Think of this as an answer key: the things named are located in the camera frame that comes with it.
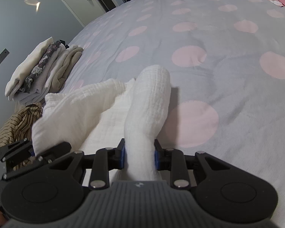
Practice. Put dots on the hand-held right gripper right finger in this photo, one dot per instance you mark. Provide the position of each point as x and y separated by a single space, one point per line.
156 157

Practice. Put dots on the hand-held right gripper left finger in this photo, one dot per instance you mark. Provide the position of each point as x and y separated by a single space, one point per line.
122 155

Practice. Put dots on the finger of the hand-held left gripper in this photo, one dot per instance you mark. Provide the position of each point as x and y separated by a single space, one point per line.
14 148
52 150

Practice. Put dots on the white crinkled garment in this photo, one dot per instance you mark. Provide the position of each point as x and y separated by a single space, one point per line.
144 104

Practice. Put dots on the tan striped garment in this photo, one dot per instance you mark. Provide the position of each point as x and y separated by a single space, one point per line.
11 128

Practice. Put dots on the light grey folded garment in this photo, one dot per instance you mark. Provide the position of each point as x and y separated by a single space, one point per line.
41 85

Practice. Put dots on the cream folded garment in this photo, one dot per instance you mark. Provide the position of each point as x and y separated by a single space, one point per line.
26 66

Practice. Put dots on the beige knitted folded garment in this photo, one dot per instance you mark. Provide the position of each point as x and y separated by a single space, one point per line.
66 66

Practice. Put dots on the dark floral folded garment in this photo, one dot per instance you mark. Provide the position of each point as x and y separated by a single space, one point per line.
41 64

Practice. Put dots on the grey pink-dotted bed sheet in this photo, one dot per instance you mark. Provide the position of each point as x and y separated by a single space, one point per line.
228 76

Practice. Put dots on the cream room door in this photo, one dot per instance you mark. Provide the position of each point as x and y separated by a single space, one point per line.
85 7

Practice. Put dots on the grey wall strip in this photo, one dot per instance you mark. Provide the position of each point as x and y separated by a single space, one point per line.
0 60

